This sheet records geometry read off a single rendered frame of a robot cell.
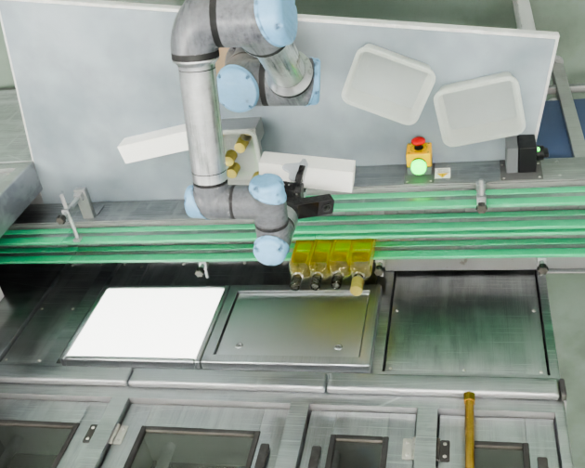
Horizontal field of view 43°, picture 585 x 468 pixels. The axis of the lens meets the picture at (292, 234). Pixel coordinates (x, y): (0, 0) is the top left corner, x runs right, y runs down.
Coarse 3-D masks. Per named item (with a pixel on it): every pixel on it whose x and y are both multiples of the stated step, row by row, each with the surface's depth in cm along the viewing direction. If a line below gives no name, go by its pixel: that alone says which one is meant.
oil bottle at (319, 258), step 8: (320, 240) 216; (328, 240) 216; (320, 248) 213; (328, 248) 213; (312, 256) 210; (320, 256) 210; (328, 256) 209; (312, 264) 207; (320, 264) 207; (328, 264) 208; (312, 272) 207; (320, 272) 206; (328, 272) 208
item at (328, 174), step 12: (264, 156) 190; (276, 156) 190; (288, 156) 190; (300, 156) 190; (312, 156) 190; (264, 168) 188; (276, 168) 188; (312, 168) 186; (324, 168) 185; (336, 168) 185; (348, 168) 185; (288, 180) 189; (312, 180) 188; (324, 180) 187; (336, 180) 186; (348, 180) 186
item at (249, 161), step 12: (228, 132) 215; (240, 132) 214; (252, 132) 214; (228, 144) 226; (252, 144) 224; (240, 156) 228; (252, 156) 227; (240, 168) 230; (252, 168) 229; (228, 180) 233; (240, 180) 232
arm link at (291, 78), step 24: (216, 0) 139; (240, 0) 138; (264, 0) 137; (288, 0) 142; (216, 24) 139; (240, 24) 139; (264, 24) 138; (288, 24) 141; (264, 48) 145; (288, 48) 156; (288, 72) 166; (312, 72) 176; (288, 96) 177; (312, 96) 180
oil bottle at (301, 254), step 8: (296, 240) 219; (304, 240) 218; (312, 240) 217; (296, 248) 215; (304, 248) 215; (312, 248) 215; (296, 256) 212; (304, 256) 211; (296, 264) 209; (304, 264) 208; (304, 272) 208; (304, 280) 210
